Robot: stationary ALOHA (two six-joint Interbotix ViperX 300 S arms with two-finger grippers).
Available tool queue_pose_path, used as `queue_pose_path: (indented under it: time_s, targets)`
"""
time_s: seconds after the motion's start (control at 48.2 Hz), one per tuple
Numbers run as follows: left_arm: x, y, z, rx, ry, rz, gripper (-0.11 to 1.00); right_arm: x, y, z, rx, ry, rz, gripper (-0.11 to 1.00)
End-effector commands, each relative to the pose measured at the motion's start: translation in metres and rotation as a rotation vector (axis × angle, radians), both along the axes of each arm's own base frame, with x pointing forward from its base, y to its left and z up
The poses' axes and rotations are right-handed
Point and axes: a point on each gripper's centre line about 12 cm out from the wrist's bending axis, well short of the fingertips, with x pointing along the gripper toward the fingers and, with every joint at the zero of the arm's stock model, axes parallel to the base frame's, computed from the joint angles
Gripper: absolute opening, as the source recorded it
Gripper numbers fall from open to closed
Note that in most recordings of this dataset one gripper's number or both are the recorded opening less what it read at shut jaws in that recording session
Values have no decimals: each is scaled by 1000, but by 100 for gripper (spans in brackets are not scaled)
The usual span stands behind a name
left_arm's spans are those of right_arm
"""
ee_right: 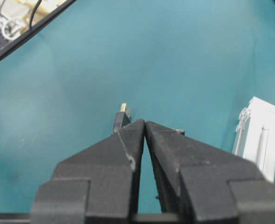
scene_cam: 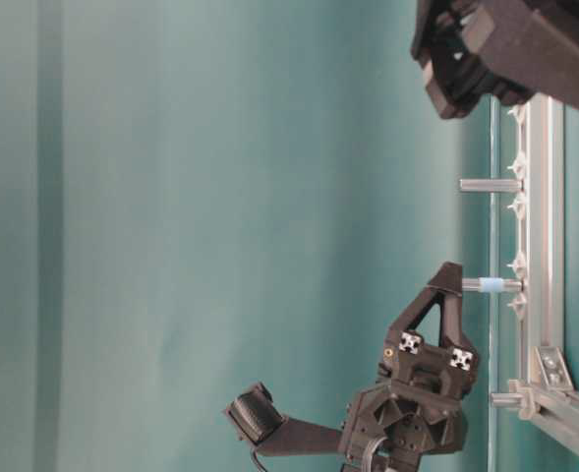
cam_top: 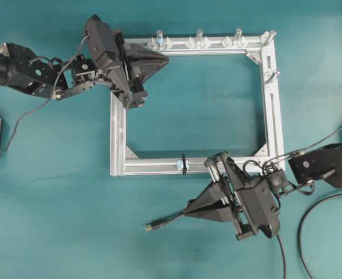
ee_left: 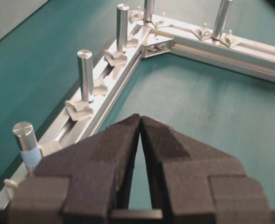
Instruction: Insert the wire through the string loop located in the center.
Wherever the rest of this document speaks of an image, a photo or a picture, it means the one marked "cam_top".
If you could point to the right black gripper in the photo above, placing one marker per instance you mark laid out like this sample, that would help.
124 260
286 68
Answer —
227 177

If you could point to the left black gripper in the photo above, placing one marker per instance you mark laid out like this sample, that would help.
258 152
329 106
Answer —
134 65

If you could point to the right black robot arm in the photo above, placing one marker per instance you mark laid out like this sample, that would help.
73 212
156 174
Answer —
321 164

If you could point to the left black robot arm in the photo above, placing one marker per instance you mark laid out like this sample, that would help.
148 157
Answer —
22 70

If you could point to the right wrist camera housing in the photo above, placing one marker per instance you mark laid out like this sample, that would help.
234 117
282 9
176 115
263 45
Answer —
258 205

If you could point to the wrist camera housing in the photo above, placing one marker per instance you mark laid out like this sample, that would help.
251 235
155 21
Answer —
104 47
258 205

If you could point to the clear post with blue band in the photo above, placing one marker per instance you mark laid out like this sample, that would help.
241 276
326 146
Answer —
160 39

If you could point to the left wrist camera housing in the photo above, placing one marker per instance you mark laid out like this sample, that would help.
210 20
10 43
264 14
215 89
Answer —
104 47

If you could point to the aluminium extrusion rectangular frame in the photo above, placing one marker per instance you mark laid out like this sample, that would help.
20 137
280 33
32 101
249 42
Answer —
125 162

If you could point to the clear post right side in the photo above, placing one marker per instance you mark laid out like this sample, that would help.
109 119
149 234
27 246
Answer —
271 76

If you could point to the clear post corner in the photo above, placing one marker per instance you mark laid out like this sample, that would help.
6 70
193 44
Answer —
271 36

